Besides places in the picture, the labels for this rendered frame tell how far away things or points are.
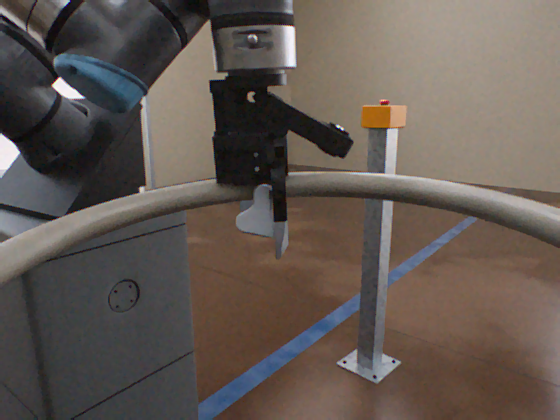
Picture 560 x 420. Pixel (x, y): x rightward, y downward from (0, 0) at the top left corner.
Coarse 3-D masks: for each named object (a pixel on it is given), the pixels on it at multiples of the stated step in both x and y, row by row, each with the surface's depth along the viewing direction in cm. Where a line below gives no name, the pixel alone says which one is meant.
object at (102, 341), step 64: (64, 256) 85; (128, 256) 97; (0, 320) 94; (64, 320) 87; (128, 320) 99; (192, 320) 116; (0, 384) 105; (64, 384) 89; (128, 384) 102; (192, 384) 119
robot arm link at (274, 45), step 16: (224, 32) 43; (240, 32) 42; (256, 32) 42; (272, 32) 43; (288, 32) 44; (224, 48) 43; (240, 48) 43; (256, 48) 43; (272, 48) 43; (288, 48) 44; (224, 64) 44; (240, 64) 43; (256, 64) 43; (272, 64) 43; (288, 64) 45
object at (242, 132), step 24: (216, 96) 48; (240, 96) 47; (264, 96) 47; (216, 120) 49; (240, 120) 48; (264, 120) 47; (216, 144) 46; (240, 144) 46; (264, 144) 47; (216, 168) 47; (240, 168) 48; (264, 168) 48
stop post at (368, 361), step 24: (384, 120) 150; (384, 144) 154; (384, 168) 156; (384, 216) 162; (384, 240) 165; (384, 264) 169; (384, 288) 172; (360, 312) 176; (384, 312) 176; (360, 336) 179; (360, 360) 181; (384, 360) 185
